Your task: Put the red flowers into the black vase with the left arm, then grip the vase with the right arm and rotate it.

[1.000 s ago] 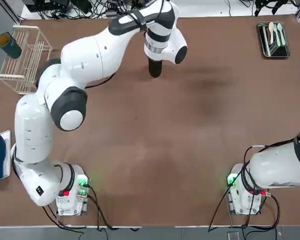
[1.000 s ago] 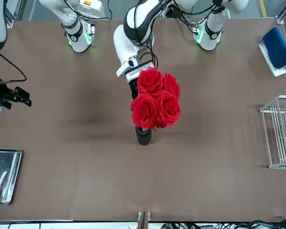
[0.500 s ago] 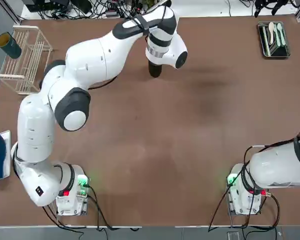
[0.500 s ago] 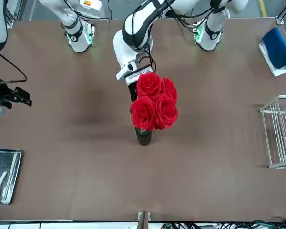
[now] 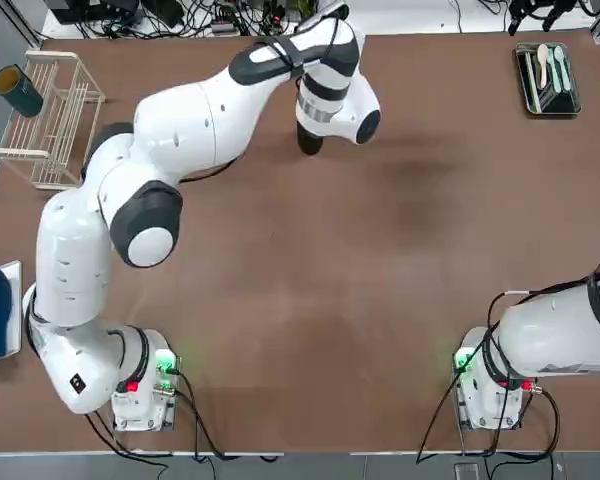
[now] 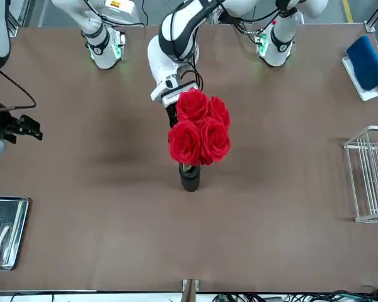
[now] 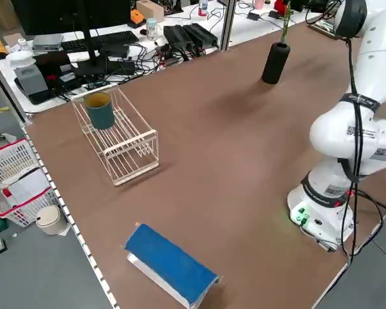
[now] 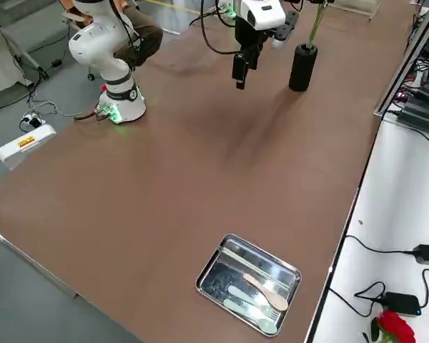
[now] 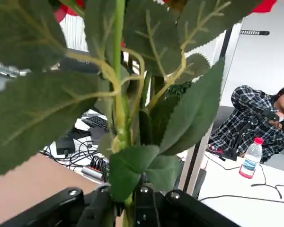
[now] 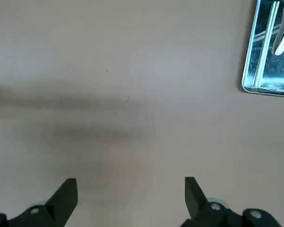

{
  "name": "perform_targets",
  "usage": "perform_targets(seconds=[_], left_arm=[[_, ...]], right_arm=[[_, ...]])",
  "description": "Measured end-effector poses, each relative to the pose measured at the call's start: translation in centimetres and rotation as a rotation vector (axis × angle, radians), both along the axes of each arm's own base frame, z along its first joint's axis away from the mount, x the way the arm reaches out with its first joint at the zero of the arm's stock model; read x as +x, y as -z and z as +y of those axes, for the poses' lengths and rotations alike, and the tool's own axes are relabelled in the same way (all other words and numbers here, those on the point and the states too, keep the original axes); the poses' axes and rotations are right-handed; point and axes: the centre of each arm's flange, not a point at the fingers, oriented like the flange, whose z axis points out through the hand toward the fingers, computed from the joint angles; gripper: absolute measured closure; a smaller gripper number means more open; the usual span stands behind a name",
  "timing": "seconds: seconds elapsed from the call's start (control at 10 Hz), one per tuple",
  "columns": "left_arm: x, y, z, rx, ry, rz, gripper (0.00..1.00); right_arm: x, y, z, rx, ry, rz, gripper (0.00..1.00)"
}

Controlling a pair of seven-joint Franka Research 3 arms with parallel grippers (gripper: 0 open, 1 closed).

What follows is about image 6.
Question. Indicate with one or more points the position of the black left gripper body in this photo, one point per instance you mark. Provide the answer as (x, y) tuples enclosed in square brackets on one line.
[(172, 116)]

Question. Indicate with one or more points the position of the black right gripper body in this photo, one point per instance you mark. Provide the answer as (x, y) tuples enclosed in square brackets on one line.
[(3, 122)]

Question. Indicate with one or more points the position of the red rose bouquet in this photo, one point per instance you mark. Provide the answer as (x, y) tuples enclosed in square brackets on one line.
[(189, 141)]

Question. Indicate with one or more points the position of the black ribbed vase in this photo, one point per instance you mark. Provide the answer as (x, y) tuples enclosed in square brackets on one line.
[(190, 182)]

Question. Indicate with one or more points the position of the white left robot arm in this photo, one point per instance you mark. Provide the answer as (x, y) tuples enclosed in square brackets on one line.
[(160, 63)]

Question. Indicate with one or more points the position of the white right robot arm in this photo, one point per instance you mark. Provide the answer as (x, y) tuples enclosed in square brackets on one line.
[(102, 53)]

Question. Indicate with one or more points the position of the steel instrument tray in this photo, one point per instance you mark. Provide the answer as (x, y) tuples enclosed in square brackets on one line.
[(19, 204)]

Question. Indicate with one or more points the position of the steel tweezers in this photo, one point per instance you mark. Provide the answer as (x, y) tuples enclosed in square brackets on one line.
[(14, 226)]

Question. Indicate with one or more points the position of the white box yellow label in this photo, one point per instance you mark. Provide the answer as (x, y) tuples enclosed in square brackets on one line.
[(123, 7)]

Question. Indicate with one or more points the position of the blue padded white stand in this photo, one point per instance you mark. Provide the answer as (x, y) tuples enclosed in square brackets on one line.
[(365, 63)]

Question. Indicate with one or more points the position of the aluminium frame post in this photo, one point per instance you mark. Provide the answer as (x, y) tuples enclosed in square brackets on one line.
[(19, 19), (370, 25)]

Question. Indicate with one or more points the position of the metal camera bracket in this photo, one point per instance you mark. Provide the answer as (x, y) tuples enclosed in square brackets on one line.
[(190, 289)]

